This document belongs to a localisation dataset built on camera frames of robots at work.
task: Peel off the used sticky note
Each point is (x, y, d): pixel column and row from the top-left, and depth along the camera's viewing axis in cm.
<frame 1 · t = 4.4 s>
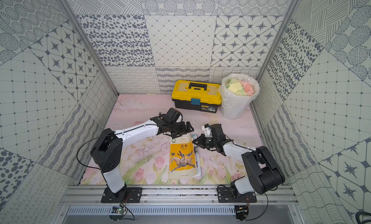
left hand: (189, 128, 87), fingers open
right hand: (192, 143, 87), fingers closed
art textbook with yellow cover: (182, 163, 87), on the table
yellow black toolbox: (197, 96, 98), point 18 cm above the table
white trash bin with bag: (234, 106, 88), point 22 cm above the table
discarded sticky notes pile: (239, 87, 91), point 28 cm above the table

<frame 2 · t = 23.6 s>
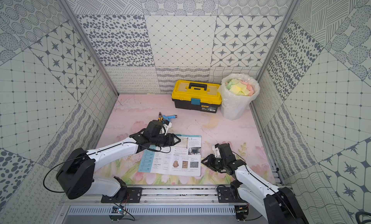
left hand: (177, 137, 82), fingers open
right hand: (203, 164, 83), fingers open
art textbook with yellow cover: (183, 159, 88), on the table
the other named things where they were.

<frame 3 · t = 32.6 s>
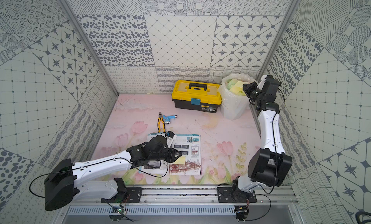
left hand: (180, 149, 77), fingers open
right hand: (241, 85, 79), fingers closed
yellow sticky note on page: (180, 159, 76), point 12 cm above the table
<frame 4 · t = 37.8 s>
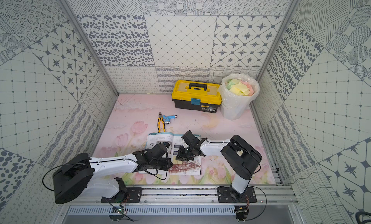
left hand: (173, 161, 83), fingers closed
right hand: (177, 159, 85), fingers closed
